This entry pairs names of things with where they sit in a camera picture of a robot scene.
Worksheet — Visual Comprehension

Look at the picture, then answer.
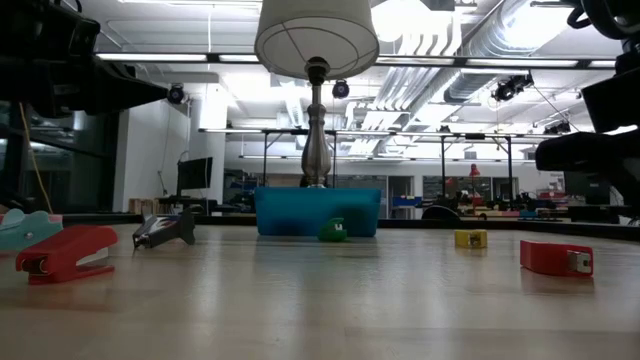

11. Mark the table lamp white shade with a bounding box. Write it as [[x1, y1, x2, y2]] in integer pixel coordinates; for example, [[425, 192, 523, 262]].
[[253, 0, 380, 190]]

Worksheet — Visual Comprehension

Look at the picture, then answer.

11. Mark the wooden crate stack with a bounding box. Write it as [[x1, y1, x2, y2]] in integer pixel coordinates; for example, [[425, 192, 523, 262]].
[[128, 197, 176, 215]]

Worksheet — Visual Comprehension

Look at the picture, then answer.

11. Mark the black metal gantry frame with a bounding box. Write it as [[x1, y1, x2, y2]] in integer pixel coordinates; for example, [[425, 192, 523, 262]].
[[262, 127, 515, 201]]

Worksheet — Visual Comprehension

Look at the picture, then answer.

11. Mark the teal plastic bin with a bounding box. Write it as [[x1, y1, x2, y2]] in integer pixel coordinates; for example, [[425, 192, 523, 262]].
[[253, 186, 383, 238]]

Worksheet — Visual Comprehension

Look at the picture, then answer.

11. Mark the blue storage crate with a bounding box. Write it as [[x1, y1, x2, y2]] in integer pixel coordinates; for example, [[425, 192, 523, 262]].
[[391, 195, 424, 209]]

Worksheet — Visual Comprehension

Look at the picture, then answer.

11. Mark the red open-mouthed stapler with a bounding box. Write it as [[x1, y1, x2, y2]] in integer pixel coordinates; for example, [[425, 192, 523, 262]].
[[14, 224, 120, 286]]

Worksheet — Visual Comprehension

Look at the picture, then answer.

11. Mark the yellow cable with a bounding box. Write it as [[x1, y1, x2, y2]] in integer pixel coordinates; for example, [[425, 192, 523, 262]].
[[17, 102, 55, 215]]

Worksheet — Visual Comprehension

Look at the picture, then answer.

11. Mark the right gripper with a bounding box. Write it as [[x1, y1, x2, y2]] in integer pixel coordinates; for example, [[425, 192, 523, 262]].
[[534, 67, 640, 211]]

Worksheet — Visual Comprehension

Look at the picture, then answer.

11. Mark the small green stapler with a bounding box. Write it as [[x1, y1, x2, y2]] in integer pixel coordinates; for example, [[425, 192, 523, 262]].
[[317, 216, 350, 244]]

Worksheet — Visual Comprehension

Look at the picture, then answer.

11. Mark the black staple remover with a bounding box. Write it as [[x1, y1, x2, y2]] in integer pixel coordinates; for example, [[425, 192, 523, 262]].
[[132, 206, 197, 250]]

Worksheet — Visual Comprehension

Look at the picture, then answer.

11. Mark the small yellow stapler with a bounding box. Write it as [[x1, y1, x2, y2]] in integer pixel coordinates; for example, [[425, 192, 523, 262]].
[[453, 228, 489, 250]]

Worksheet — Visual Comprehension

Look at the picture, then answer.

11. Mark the long ceiling light strip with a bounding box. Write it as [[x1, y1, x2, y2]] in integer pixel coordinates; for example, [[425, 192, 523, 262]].
[[374, 57, 621, 69], [94, 52, 261, 64]]

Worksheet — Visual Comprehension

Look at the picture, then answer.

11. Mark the black chair back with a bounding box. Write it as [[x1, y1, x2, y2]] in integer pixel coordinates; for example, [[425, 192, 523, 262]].
[[421, 204, 461, 221]]

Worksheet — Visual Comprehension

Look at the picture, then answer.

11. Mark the teal staple remover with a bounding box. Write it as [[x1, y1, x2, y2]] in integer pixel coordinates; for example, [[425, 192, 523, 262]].
[[0, 208, 65, 253]]

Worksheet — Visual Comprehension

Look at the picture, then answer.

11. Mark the silver ventilation duct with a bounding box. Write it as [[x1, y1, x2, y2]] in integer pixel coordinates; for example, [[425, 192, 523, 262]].
[[442, 0, 571, 105]]

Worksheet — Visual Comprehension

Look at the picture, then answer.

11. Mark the black computer monitor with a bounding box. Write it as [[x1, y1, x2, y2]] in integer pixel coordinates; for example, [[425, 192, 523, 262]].
[[176, 156, 214, 199]]

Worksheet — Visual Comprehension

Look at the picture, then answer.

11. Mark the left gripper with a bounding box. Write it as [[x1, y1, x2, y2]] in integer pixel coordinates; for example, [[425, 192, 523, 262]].
[[0, 55, 169, 119]]

